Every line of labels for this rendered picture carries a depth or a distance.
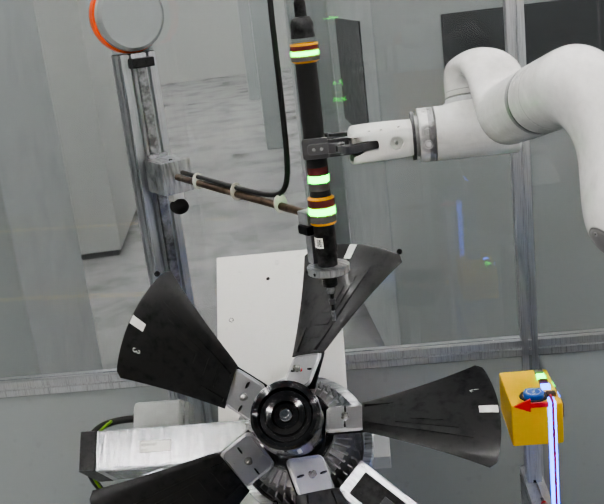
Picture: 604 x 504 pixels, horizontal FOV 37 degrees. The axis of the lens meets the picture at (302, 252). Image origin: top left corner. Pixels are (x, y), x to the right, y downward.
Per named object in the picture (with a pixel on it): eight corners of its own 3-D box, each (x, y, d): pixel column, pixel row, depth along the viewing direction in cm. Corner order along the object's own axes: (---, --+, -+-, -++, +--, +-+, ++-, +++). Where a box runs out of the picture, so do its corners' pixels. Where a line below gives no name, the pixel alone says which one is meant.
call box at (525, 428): (501, 416, 193) (498, 371, 190) (548, 412, 192) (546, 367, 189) (513, 453, 178) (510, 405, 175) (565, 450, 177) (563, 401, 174)
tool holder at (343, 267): (293, 270, 149) (286, 213, 146) (328, 260, 153) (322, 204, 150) (322, 281, 142) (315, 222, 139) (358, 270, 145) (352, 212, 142)
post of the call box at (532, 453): (525, 475, 189) (522, 423, 186) (539, 474, 189) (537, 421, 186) (527, 483, 186) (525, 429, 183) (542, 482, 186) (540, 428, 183)
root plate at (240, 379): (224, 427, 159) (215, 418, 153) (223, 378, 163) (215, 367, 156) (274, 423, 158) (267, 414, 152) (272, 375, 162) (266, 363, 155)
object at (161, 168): (147, 193, 200) (141, 156, 197) (176, 187, 203) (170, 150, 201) (165, 200, 191) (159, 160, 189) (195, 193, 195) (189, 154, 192)
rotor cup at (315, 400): (255, 474, 157) (242, 461, 145) (253, 393, 163) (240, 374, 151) (337, 468, 156) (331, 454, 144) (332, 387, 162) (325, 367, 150)
